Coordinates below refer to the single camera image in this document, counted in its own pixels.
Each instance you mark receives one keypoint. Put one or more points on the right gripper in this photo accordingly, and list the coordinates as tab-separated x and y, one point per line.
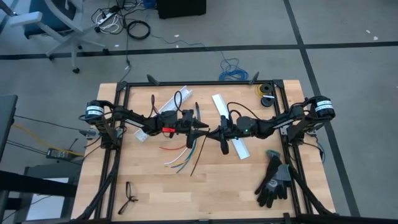
233	130

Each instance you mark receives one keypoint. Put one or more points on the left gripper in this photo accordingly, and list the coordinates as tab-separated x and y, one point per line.
180	127

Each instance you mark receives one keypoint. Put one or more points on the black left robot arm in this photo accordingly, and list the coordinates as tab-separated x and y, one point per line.
136	119

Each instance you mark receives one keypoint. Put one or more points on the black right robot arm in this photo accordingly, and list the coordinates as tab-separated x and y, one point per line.
280	123

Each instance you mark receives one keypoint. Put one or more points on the small red tag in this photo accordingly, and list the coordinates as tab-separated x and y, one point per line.
167	129

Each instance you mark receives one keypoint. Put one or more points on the black grey work glove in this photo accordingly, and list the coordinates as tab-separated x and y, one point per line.
270	168
283	172

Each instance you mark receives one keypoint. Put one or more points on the tape rolls on table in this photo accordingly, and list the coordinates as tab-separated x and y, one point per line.
267	101
264	89

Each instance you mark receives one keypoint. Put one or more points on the black eyeglasses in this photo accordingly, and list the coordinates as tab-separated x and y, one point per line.
127	188

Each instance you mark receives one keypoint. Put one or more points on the black box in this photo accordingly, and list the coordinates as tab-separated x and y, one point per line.
180	7

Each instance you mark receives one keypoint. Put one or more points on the white power strip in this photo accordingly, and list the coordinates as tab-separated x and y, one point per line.
112	29
107	17

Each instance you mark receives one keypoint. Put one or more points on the black power adapter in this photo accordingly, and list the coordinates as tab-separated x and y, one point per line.
59	154

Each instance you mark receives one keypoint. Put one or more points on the black metal stand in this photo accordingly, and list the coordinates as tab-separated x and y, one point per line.
31	185

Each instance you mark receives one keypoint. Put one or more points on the white office chair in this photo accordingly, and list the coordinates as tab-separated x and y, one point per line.
49	15

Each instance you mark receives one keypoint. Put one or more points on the dark grey panel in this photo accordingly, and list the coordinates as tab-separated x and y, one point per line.
6	124

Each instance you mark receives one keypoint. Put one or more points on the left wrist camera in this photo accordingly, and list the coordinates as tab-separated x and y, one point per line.
187	115

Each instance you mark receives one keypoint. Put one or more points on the white duct cover strip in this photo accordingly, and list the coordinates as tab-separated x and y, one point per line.
219	104

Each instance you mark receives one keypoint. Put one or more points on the black aluminium frame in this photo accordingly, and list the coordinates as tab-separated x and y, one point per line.
236	83

